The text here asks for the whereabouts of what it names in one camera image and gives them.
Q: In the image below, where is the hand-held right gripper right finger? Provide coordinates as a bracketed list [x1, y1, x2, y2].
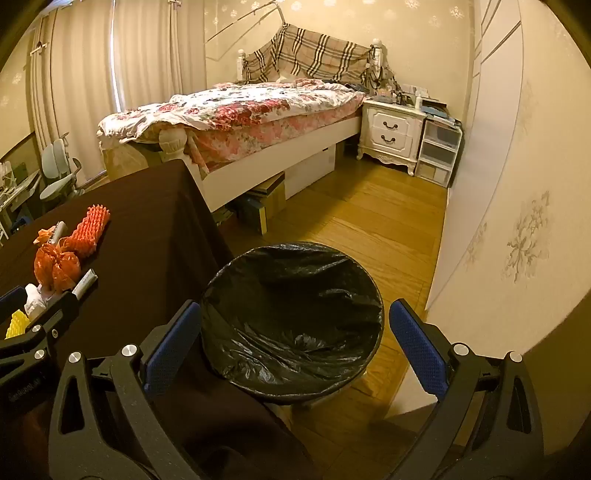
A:
[389, 299, 546, 480]

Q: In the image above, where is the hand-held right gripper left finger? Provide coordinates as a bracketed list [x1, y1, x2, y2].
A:
[48, 299, 208, 480]

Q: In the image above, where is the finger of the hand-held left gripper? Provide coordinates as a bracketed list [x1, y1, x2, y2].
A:
[0, 285, 29, 320]
[0, 291, 80, 377]

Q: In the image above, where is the white tissue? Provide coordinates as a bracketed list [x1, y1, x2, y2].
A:
[23, 284, 47, 319]

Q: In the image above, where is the yellow foam fruit net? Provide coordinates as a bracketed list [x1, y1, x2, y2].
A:
[4, 310, 31, 340]

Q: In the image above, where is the white wrapper packet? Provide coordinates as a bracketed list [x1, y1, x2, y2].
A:
[71, 268, 99, 298]

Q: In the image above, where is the red foam fruit net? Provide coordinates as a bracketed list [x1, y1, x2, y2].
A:
[69, 204, 112, 257]

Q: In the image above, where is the trash bin with black bag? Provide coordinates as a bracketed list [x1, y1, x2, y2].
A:
[199, 241, 385, 409]

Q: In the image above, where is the desk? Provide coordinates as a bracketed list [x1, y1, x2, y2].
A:
[0, 161, 42, 241]

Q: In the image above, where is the dark brown tablecloth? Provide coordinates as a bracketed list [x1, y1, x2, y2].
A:
[0, 159, 324, 480]

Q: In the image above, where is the grey office chair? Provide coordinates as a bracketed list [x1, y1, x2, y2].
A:
[39, 131, 86, 201]

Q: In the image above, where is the cardboard box with dark top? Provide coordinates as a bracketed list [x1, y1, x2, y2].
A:
[235, 173, 287, 236]

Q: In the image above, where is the plastic drawer unit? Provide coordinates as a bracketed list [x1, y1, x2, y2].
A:
[414, 117, 463, 189]

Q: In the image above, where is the white storage box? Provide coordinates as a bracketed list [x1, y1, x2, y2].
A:
[284, 145, 338, 199]

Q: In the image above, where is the white nightstand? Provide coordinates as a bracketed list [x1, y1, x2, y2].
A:
[356, 99, 428, 176]

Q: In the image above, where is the white wardrobe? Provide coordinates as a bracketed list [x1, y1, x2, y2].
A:
[425, 0, 527, 315]

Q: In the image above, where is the bed with floral quilt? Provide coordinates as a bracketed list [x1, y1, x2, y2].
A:
[99, 39, 384, 213]

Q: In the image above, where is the floral quilt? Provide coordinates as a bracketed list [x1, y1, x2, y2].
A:
[96, 78, 368, 167]

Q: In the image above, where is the nightstand clutter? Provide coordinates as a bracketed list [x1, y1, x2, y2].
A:
[365, 69, 462, 121]

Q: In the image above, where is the cream curtain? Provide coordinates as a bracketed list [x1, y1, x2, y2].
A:
[28, 0, 208, 153]

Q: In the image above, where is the plaid blanket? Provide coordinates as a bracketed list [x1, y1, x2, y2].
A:
[242, 25, 377, 84]

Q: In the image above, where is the thin metal pole frame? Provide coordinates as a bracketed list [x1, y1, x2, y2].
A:
[205, 2, 289, 61]

